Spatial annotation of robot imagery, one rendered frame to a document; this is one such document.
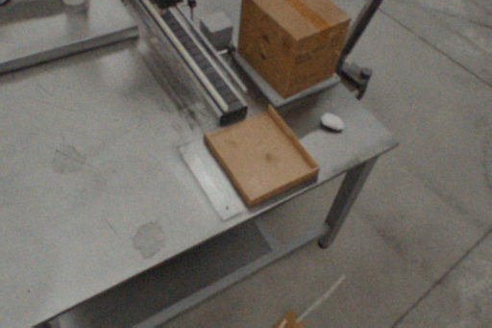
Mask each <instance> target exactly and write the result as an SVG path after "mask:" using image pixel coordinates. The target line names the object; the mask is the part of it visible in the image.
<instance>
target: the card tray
mask: <svg viewBox="0 0 492 328"><path fill-rule="evenodd" d="M203 138H204V140H205V142H206V143H207V144H208V145H209V148H210V149H211V150H212V152H213V154H214V155H215V157H216V159H218V161H219V163H221V164H222V165H223V168H224V169H225V170H226V173H228V175H229V176H230V178H231V180H233V182H234V184H235V185H236V187H237V189H238V190H239V191H240V194H242V196H243V197H244V199H245V201H246V202H247V204H248V205H249V206H250V207H251V206H253V205H256V204H257V203H258V202H262V201H264V200H265V199H267V198H270V197H272V196H273V195H275V194H278V193H280V192H281V191H283V190H286V189H289V188H292V187H293V186H295V185H297V184H300V183H301V182H303V181H305V180H307V179H308V178H310V177H313V176H315V175H317V174H318V172H319V170H320V168H321V165H319V164H318V162H316V161H315V159H314V158H313V157H312V156H311V154H310V153H309V152H308V150H307V149H306V148H305V146H304V145H303V144H301V141H300V140H298V139H297V137H296V136H295V135H294V134H293V132H292V131H291V130H290V128H289V127H287V126H286V123H284V122H283V120H282V119H281V118H280V116H279V115H278V114H277V113H276V111H275V110H274V109H272V106H271V105H269V108H268V112H267V113H263V114H260V115H258V116H254V117H252V118H250V119H246V120H244V121H242V122H240V123H236V124H235V125H234V126H231V127H227V128H226V129H223V130H219V131H217V132H215V133H213V134H209V135H208V134H207V133H206V132H205V130H204V135H203Z"/></svg>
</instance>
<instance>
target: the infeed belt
mask: <svg viewBox="0 0 492 328"><path fill-rule="evenodd" d="M139 2H140V3H141V4H142V5H143V8H145V9H146V11H147V12H148V13H149V14H150V15H151V17H152V18H153V19H154V22H156V23H157V25H158V26H159V28H160V29H161V31H162V33H163V34H165V36H166V37H167V39H168V40H169V42H170V43H171V44H172V46H173V48H175V49H176V51H177V52H178V54H179V55H180V57H181V58H182V59H183V60H184V63H186V65H187V67H188V68H189V69H190V71H191V72H192V73H193V74H194V77H196V78H197V80H198V82H199V83H200V84H201V86H202V87H203V88H204V89H205V91H206V92H207V94H208V95H209V97H210V98H211V100H212V101H213V102H214V103H215V105H216V106H217V108H218V109H219V111H220V112H221V113H222V114H223V115H226V114H229V113H233V112H235V111H237V110H239V109H243V108H245V106H244V105H243V103H242V102H240V100H239V98H237V96H236V94H234V92H233V90H232V89H231V88H230V86H229V85H228V84H226V81H225V80H224V79H223V77H221V75H220V74H219V72H218V71H217V70H216V69H215V67H214V66H213V65H212V64H211V62H210V61H209V59H208V58H207V57H206V56H205V54H204V53H203V52H202V51H201V49H200V48H199V47H198V46H197V44H196V43H195V42H194V40H193V39H192V38H191V36H190V35H189V34H188V33H187V32H186V30H185V29H184V27H183V26H182V25H181V23H180V22H179V21H178V19H176V16H175V15H173V14H172V12H171V11H170V10H169V9H166V14H165V15H162V16H161V19H162V20H163V21H164V22H165V24H166V26H168V29H169V30H171V32H172V34H173V35H174V36H175V37H176V39H177V40H178V41H179V42H180V44H181V45H182V46H183V48H184V50H185V51H186V53H187V54H188V55H189V56H190V58H191V59H192V60H193V61H194V62H195V63H196V65H198V68H199V69H201V72H202V73H204V75H205V77H206V78H207V79H208V80H209V82H210V83H211V85H212V87H213V88H215V91H217V93H218V94H219V96H220V97H221V98H222V99H223V101H224V102H225V103H226V105H227V106H228V110H227V111H225V112H224V111H223V109H222V108H221V106H220V105H219V103H218V102H216V100H215V98H214V97H213V96H212V94H211V93H210V91H209V89H208V88H206V86H205V84H204V83H203V82H202V81H201V79H200V78H199V77H198V75H197V73H195V71H194V69H193V68H192V67H191V66H190V64H189V63H188V62H187V61H186V59H185V58H184V55H182V53H181V52H180V50H179V49H178V48H177V47H176V44H174V43H173V41H172V40H171V38H170V37H169V35H167V34H166V33H165V31H164V30H163V29H162V27H161V26H160V24H159V23H158V21H157V20H156V19H155V18H154V16H153V15H152V14H151V12H150V11H149V9H148V8H147V6H146V5H145V4H144V3H143V0H139Z"/></svg>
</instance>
